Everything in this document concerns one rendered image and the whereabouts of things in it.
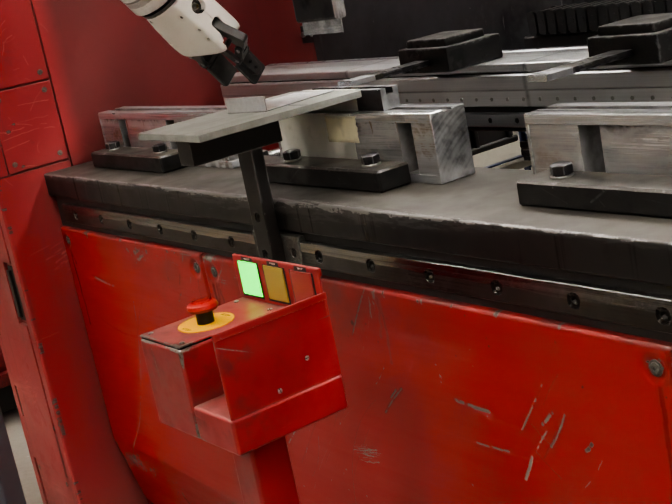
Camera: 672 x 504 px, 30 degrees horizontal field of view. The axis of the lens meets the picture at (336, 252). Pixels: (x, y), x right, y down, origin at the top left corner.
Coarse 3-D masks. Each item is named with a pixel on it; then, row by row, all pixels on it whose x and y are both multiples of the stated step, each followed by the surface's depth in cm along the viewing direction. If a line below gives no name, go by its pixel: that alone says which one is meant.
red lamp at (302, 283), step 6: (294, 276) 152; (300, 276) 151; (306, 276) 150; (294, 282) 153; (300, 282) 152; (306, 282) 150; (294, 288) 153; (300, 288) 152; (306, 288) 151; (312, 288) 150; (294, 294) 154; (300, 294) 152; (306, 294) 151; (312, 294) 150; (300, 300) 153
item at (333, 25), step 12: (300, 0) 181; (312, 0) 179; (324, 0) 177; (336, 0) 176; (300, 12) 182; (312, 12) 180; (324, 12) 177; (336, 12) 176; (312, 24) 182; (324, 24) 180; (336, 24) 177
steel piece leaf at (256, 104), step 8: (256, 96) 172; (288, 96) 182; (296, 96) 180; (304, 96) 178; (312, 96) 176; (232, 104) 176; (240, 104) 174; (248, 104) 173; (256, 104) 172; (264, 104) 171; (272, 104) 176; (280, 104) 174; (288, 104) 173; (232, 112) 176; (240, 112) 175; (248, 112) 174; (256, 112) 172
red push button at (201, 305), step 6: (198, 300) 156; (204, 300) 156; (210, 300) 155; (216, 300) 156; (192, 306) 155; (198, 306) 155; (204, 306) 154; (210, 306) 155; (216, 306) 156; (192, 312) 155; (198, 312) 154; (204, 312) 155; (210, 312) 156; (198, 318) 156; (204, 318) 156; (210, 318) 156; (198, 324) 156; (204, 324) 156
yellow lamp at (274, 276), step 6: (264, 270) 158; (270, 270) 157; (276, 270) 155; (282, 270) 154; (270, 276) 157; (276, 276) 156; (282, 276) 155; (270, 282) 158; (276, 282) 156; (282, 282) 155; (270, 288) 158; (276, 288) 157; (282, 288) 156; (270, 294) 158; (276, 294) 157; (282, 294) 156; (282, 300) 156; (288, 300) 155
